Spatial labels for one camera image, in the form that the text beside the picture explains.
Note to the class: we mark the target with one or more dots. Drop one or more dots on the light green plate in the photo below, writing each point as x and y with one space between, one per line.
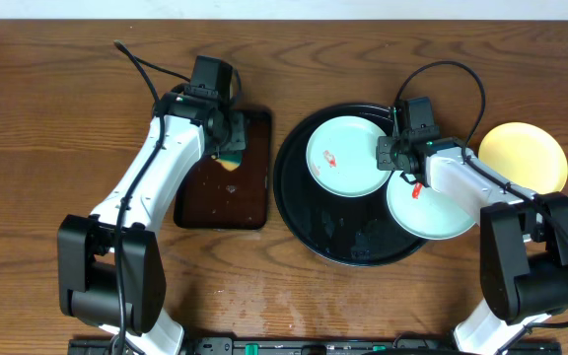
424 212

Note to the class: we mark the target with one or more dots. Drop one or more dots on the black rectangular tray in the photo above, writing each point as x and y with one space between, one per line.
212 198

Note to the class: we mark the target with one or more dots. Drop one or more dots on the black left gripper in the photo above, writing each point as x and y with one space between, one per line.
237 134

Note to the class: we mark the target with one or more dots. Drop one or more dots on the green yellow sponge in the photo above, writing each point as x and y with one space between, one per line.
229 161

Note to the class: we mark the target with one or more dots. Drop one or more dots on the black round tray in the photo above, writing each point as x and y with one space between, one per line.
358 231

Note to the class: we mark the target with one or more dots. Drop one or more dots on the yellow plate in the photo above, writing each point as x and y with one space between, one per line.
526 155

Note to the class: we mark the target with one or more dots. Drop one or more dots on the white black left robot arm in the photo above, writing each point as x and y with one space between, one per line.
110 273

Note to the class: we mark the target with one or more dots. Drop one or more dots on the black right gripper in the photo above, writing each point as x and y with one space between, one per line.
384 161

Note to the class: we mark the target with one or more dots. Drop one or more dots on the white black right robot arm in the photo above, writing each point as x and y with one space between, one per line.
523 241

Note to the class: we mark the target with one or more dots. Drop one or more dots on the light blue plate front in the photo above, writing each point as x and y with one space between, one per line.
341 156

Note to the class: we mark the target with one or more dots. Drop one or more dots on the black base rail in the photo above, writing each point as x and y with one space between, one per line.
228 346

